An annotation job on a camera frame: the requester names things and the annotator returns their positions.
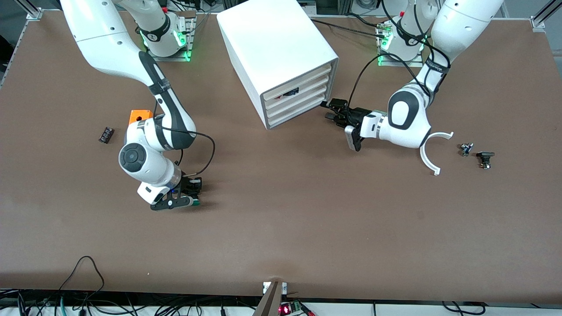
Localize white curved plastic ring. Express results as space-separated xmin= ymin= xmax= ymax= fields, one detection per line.
xmin=420 ymin=131 xmax=454 ymax=176

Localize black floor cable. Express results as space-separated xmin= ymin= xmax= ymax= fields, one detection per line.
xmin=441 ymin=301 xmax=486 ymax=316

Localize black table cable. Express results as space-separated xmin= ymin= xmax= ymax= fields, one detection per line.
xmin=310 ymin=18 xmax=388 ymax=40
xmin=347 ymin=12 xmax=385 ymax=28

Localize white drawer cabinet housing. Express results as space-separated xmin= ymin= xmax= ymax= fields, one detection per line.
xmin=216 ymin=0 xmax=339 ymax=130

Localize black looped cable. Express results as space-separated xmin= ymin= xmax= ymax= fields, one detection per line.
xmin=58 ymin=256 xmax=105 ymax=294

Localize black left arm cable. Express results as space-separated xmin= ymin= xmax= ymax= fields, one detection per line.
xmin=349 ymin=0 xmax=451 ymax=115

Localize circuit board with red LED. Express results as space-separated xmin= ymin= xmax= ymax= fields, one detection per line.
xmin=278 ymin=301 xmax=304 ymax=316

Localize orange box with hole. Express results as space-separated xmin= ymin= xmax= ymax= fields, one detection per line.
xmin=128 ymin=109 xmax=154 ymax=126

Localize white plastic drawer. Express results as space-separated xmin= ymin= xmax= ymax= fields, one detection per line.
xmin=266 ymin=83 xmax=328 ymax=120
xmin=263 ymin=64 xmax=332 ymax=102
xmin=268 ymin=93 xmax=328 ymax=129
xmin=265 ymin=74 xmax=330 ymax=111

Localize grey camera post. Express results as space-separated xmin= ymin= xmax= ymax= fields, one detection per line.
xmin=252 ymin=281 xmax=284 ymax=316

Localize small black switch part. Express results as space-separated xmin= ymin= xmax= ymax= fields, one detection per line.
xmin=476 ymin=151 xmax=496 ymax=170

